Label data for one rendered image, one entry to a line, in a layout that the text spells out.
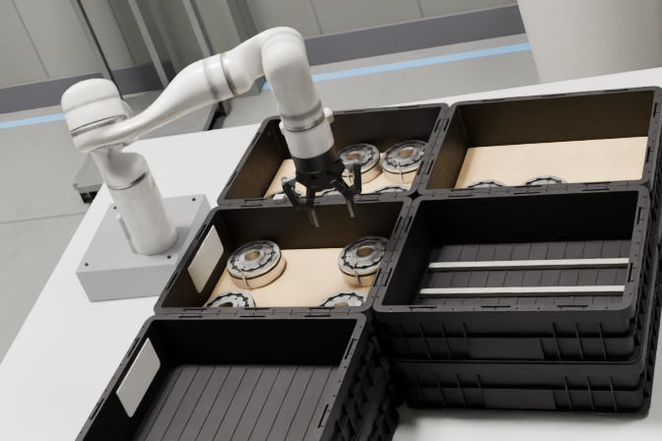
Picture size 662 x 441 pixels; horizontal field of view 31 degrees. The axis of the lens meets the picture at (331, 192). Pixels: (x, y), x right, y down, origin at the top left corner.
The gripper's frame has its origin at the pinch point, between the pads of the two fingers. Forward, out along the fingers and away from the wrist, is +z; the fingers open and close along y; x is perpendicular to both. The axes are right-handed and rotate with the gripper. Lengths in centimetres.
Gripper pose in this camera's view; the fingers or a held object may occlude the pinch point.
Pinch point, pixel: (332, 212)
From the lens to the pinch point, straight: 202.5
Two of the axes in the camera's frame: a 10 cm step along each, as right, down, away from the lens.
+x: -1.2, -5.5, 8.3
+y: 9.6, -2.7, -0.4
